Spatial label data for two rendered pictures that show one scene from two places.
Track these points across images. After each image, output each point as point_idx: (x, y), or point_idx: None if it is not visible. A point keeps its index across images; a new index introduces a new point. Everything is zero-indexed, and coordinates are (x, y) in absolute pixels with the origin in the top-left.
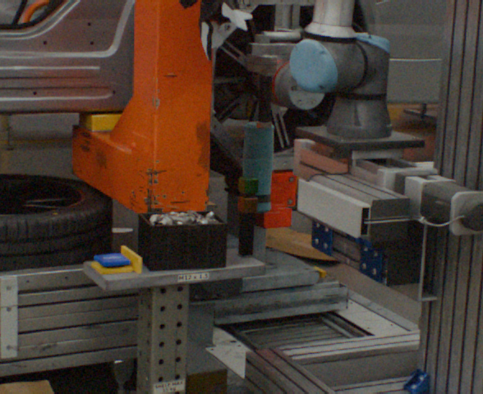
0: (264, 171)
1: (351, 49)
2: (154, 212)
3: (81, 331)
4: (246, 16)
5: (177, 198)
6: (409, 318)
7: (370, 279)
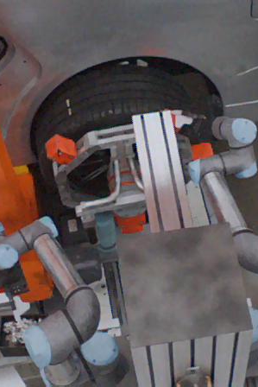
0: (107, 239)
1: (74, 383)
2: (15, 301)
3: None
4: (24, 308)
5: (28, 295)
6: (254, 228)
7: (256, 150)
